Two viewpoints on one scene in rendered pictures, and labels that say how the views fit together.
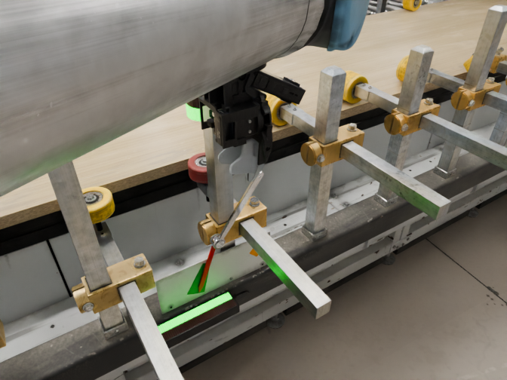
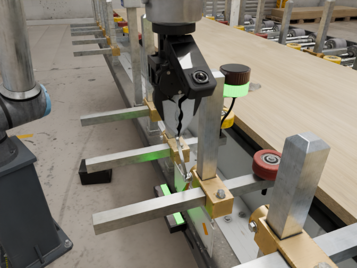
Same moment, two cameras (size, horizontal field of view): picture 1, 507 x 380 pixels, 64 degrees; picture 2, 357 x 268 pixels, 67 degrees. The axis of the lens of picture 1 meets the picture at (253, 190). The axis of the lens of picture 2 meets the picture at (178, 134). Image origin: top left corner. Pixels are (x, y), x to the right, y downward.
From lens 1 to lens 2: 79 cm
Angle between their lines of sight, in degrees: 80
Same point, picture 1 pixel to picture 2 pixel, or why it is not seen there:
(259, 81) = (167, 48)
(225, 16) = not seen: outside the picture
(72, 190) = not seen: hidden behind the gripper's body
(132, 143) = (297, 126)
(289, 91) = (180, 75)
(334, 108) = (282, 187)
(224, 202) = (199, 158)
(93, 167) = (259, 113)
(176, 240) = (256, 204)
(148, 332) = (131, 152)
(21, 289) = not seen: hidden behind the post
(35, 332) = (193, 155)
